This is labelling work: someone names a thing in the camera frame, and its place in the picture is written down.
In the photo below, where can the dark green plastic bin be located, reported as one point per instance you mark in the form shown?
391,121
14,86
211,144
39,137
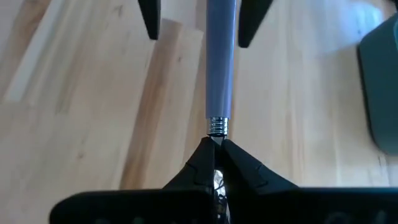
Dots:
382,93

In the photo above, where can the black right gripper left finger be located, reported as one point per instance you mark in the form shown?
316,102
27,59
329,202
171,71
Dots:
199,174

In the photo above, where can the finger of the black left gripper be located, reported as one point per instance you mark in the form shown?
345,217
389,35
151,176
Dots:
252,18
150,18

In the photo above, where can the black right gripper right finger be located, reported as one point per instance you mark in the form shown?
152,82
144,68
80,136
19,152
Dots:
245,177

